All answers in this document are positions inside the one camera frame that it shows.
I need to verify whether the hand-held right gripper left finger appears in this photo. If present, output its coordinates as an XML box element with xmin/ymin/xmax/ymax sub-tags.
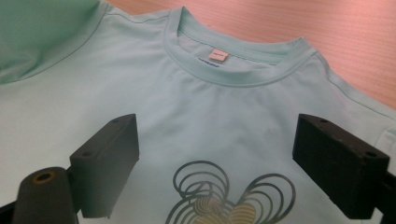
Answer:
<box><xmin>69</xmin><ymin>113</ymin><xmax>140</xmax><ymax>218</ymax></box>

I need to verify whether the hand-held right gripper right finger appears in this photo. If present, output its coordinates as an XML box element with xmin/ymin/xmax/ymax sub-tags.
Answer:
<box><xmin>291</xmin><ymin>113</ymin><xmax>390</xmax><ymax>220</ymax></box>

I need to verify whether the teal t-shirt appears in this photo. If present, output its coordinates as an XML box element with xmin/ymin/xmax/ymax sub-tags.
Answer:
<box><xmin>0</xmin><ymin>0</ymin><xmax>396</xmax><ymax>224</ymax></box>

